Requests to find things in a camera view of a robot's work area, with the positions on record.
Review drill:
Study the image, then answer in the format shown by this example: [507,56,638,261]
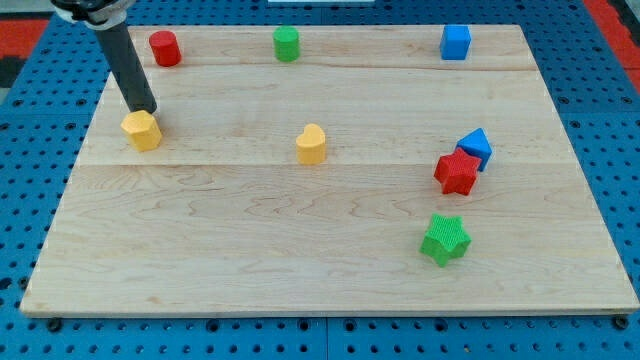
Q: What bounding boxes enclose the wooden board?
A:
[21,25,639,318]

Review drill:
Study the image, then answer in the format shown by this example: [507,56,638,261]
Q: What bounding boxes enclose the blue cube block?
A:
[439,24,472,61]

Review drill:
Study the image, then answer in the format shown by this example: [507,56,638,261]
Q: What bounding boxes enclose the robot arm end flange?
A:
[50,0,136,31]

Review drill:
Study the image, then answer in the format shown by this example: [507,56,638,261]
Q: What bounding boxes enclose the blue triangle block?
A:
[456,128,493,172]

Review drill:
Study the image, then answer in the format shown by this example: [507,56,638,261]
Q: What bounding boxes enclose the red cylinder block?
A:
[148,30,182,67]

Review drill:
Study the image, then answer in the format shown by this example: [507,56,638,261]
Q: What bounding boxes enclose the red star block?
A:
[434,148,482,196]

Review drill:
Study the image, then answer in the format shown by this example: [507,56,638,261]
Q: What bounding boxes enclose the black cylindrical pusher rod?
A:
[95,22,157,114]

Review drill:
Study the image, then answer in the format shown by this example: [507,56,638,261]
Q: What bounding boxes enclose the green cylinder block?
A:
[272,25,300,62]

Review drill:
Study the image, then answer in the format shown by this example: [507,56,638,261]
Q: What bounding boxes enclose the yellow heart block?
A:
[296,123,326,165]

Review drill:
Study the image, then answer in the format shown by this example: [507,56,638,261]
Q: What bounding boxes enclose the yellow hexagon block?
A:
[120,110,162,152]

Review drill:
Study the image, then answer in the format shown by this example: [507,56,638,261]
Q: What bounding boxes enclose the green star block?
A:
[419,213,472,267]

